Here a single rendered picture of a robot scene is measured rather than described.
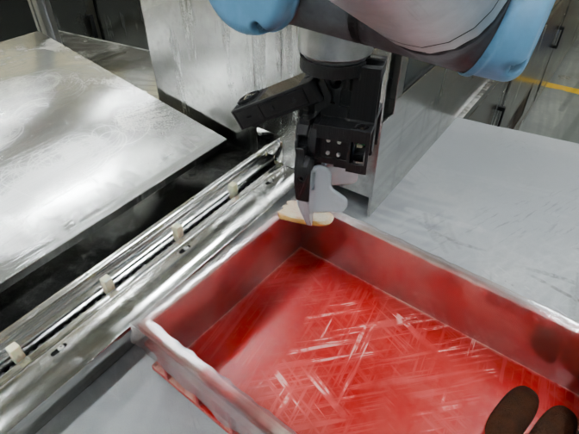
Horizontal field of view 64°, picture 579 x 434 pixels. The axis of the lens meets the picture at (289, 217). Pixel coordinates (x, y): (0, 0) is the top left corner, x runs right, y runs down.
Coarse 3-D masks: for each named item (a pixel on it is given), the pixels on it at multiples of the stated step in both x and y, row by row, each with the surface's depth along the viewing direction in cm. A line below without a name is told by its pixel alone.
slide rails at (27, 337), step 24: (216, 192) 85; (240, 192) 85; (192, 216) 80; (120, 264) 71; (96, 288) 67; (120, 288) 67; (24, 336) 61; (0, 360) 58; (24, 360) 58; (0, 384) 55
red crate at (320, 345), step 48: (288, 288) 70; (336, 288) 70; (240, 336) 64; (288, 336) 64; (336, 336) 64; (384, 336) 64; (432, 336) 64; (240, 384) 58; (288, 384) 58; (336, 384) 58; (384, 384) 58; (432, 384) 58; (480, 384) 58; (528, 384) 58; (336, 432) 54; (384, 432) 54; (432, 432) 54; (480, 432) 54; (528, 432) 54; (576, 432) 54
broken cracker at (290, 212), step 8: (288, 208) 60; (296, 208) 60; (280, 216) 60; (288, 216) 60; (296, 216) 60; (320, 216) 60; (328, 216) 60; (304, 224) 60; (312, 224) 59; (320, 224) 59; (328, 224) 59
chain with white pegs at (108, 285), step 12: (252, 180) 90; (204, 216) 81; (180, 228) 75; (192, 228) 79; (156, 252) 74; (144, 264) 72; (108, 276) 66; (108, 288) 66; (96, 300) 67; (48, 336) 62; (12, 348) 57; (36, 348) 61; (0, 372) 58
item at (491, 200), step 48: (480, 144) 104; (528, 144) 104; (576, 144) 104; (432, 192) 90; (480, 192) 90; (528, 192) 90; (576, 192) 90; (432, 240) 79; (480, 240) 79; (528, 240) 79; (576, 240) 79; (528, 288) 71; (576, 288) 71; (96, 384) 59; (144, 384) 59; (48, 432) 54; (96, 432) 54; (144, 432) 54; (192, 432) 54
